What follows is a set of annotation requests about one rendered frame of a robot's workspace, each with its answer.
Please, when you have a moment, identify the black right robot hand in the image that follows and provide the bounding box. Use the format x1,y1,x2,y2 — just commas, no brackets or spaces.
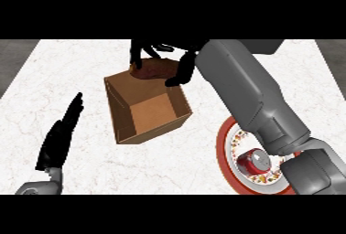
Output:
128,38,211,88

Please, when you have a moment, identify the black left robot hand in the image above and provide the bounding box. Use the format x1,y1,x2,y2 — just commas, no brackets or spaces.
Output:
34,91,86,172

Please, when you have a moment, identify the brown sweet potato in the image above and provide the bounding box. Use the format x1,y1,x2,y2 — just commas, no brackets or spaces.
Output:
130,58,182,80

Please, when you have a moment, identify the brown cardboard box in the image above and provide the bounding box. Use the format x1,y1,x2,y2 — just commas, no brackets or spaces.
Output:
102,67,195,145

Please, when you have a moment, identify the red rimmed patterned plate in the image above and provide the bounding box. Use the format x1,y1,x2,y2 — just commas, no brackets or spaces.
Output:
214,115,303,196

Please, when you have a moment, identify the red can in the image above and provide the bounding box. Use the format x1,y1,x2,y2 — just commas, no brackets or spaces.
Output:
236,147,273,176

